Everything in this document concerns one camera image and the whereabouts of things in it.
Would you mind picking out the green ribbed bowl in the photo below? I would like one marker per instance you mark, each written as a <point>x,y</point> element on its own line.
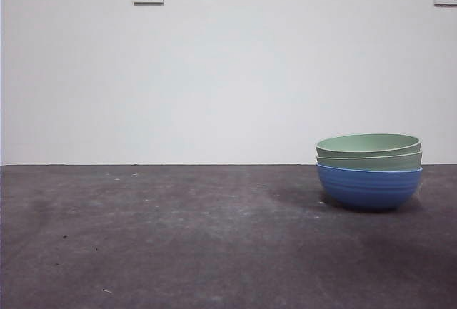
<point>371,162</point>
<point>367,143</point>

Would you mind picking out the blue ribbed bowl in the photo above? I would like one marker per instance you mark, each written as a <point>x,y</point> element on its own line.
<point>369,189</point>

